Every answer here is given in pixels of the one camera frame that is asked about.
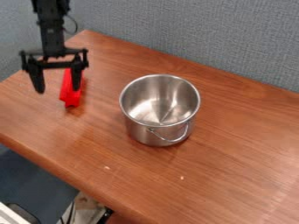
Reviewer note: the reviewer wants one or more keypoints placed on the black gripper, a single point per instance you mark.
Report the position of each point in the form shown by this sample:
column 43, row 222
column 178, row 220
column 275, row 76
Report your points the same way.
column 35, row 59

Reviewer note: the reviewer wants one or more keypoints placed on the red star-shaped block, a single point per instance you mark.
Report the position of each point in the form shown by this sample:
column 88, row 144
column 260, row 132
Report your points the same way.
column 68, row 95

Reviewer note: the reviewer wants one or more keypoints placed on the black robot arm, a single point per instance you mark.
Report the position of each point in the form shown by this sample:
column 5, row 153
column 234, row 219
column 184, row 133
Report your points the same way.
column 53, row 9

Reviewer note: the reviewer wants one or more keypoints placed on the white object at corner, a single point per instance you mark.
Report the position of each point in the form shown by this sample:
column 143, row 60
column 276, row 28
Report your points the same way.
column 12, row 214

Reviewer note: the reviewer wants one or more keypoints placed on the metal pot with handle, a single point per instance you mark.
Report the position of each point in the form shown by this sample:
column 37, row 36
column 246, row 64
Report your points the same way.
column 159, row 105

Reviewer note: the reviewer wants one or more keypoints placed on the table leg frame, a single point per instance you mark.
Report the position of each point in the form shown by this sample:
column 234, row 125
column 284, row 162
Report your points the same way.
column 85, row 211

